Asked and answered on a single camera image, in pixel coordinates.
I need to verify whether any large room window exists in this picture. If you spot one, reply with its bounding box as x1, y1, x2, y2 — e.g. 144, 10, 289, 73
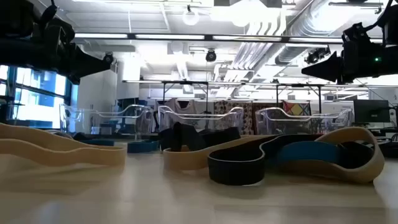
0, 63, 73, 129

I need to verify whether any beige rubber band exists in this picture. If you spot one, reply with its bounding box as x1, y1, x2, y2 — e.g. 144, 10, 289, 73
0, 123, 127, 167
163, 126, 386, 184

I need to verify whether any round white pendant lamp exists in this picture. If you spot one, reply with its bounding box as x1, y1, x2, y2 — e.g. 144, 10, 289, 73
182, 5, 200, 27

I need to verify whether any black metal rack frame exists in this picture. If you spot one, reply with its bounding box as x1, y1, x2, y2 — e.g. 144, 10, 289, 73
161, 80, 324, 114

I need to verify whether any silver ventilation duct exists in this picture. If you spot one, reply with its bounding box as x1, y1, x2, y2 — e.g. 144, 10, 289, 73
275, 0, 346, 65

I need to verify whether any pale hanging cloth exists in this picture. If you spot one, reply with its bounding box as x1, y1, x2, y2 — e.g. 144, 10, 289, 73
164, 98, 200, 114

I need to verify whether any colourful hanging cloth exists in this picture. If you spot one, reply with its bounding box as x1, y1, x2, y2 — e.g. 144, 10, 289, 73
282, 100, 312, 116

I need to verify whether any black computer monitor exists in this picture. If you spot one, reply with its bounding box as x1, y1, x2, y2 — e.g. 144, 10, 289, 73
353, 99, 391, 124

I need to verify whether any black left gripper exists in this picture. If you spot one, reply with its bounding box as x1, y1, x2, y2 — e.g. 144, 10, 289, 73
43, 17, 113, 85

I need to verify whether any patterned hanging cloth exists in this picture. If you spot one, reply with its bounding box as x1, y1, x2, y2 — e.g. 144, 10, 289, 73
213, 100, 254, 135

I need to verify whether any long ceiling light bar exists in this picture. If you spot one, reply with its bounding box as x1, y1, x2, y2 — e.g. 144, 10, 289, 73
73, 32, 383, 44

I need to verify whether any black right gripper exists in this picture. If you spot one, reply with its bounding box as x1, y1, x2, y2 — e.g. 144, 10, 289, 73
300, 21, 389, 85

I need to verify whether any black rubber band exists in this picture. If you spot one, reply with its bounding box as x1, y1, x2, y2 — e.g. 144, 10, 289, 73
379, 141, 398, 158
159, 121, 242, 152
207, 134, 375, 186

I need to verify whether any clear plastic basket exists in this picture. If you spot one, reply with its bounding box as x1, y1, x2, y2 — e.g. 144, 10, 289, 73
254, 107, 354, 135
157, 105, 245, 135
58, 103, 155, 140

